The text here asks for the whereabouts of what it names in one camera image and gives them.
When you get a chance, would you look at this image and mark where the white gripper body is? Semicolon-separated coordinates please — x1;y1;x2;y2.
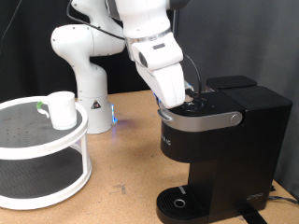
125;29;188;110

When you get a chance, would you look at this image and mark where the silver Keurig lid handle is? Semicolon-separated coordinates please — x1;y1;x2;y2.
157;106;244;133

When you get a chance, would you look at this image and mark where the white mug green-taped handle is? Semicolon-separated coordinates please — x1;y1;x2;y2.
36;91;78;131

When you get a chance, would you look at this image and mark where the black Keurig coffee machine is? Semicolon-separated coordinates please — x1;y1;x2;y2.
155;74;293;224

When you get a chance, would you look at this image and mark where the black drip tray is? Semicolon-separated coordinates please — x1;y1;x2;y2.
155;185;209;224

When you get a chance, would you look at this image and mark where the black tape strip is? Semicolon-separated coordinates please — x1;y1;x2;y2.
237;204;268;224

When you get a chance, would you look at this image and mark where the black backdrop curtain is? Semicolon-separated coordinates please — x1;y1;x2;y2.
0;0;176;104

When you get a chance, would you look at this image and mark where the white two-tier turntable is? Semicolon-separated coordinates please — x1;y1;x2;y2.
0;95;93;211

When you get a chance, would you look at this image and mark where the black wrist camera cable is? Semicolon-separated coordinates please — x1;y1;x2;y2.
65;0;202;94

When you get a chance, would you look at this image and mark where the black power cable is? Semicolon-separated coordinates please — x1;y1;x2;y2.
268;186;299;206

